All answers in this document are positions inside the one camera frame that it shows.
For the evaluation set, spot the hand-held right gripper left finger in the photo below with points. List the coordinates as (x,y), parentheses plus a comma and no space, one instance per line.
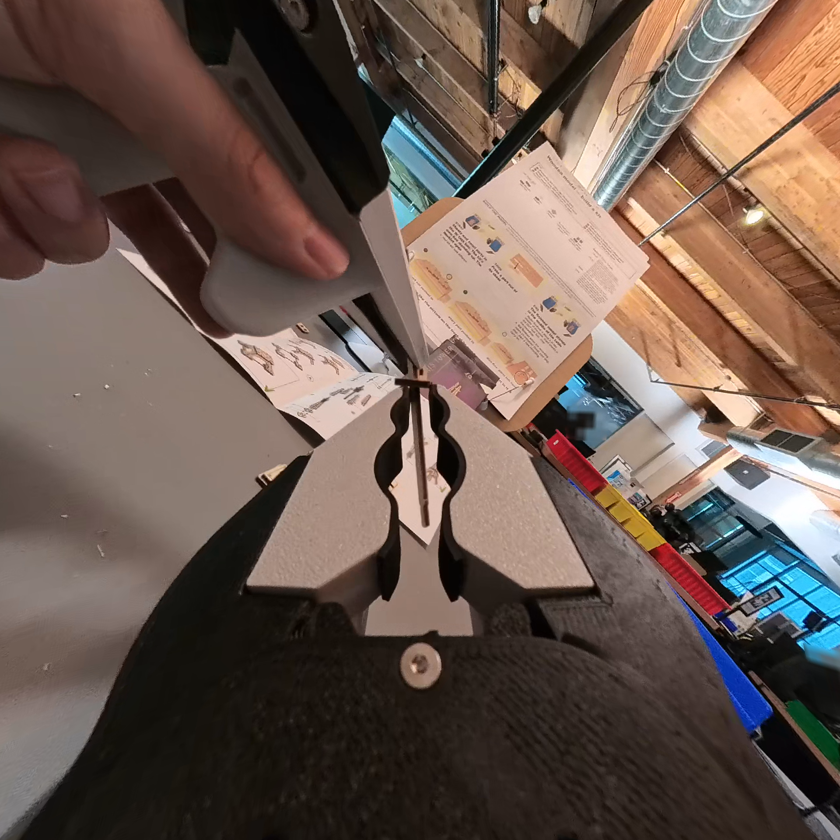
(321,525)

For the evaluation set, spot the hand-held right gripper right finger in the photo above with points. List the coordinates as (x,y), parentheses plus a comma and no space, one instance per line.
(518,525)

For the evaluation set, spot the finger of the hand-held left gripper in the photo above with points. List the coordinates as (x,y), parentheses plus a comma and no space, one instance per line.
(394,275)

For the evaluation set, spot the wooden tower spire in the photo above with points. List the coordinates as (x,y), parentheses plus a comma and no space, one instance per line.
(421,459)

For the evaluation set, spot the task instruction sheet on stand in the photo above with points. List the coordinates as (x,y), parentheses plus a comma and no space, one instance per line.
(558,394)

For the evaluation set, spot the grey desk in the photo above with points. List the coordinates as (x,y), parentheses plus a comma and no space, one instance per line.
(131,426)

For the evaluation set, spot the person's left hand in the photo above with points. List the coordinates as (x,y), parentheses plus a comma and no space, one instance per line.
(131,65)

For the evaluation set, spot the red plastic bin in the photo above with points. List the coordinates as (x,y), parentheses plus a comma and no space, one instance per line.
(577,459)
(689,577)

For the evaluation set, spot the yellow plastic bin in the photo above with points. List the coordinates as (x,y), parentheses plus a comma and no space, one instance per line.
(630,518)

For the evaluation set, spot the purple model kit box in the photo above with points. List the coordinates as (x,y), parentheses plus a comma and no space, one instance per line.
(459,377)

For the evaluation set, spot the instruction booklet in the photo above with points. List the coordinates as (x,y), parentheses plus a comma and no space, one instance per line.
(315,394)

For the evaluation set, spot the printed instruction sheet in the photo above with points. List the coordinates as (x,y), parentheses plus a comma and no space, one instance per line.
(544,262)

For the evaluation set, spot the blue plastic bin with tag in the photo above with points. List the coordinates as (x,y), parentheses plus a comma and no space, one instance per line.
(728,669)

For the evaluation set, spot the green plastic bin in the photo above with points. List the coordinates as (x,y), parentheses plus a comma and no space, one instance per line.
(814,732)

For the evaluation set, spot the ceiling spot lamp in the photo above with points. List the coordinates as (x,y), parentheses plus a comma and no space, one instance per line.
(754,214)

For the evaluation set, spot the black wall speaker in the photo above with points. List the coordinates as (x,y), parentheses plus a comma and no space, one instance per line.
(747,474)

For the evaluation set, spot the metal ventilation duct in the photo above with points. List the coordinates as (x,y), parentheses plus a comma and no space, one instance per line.
(682,85)

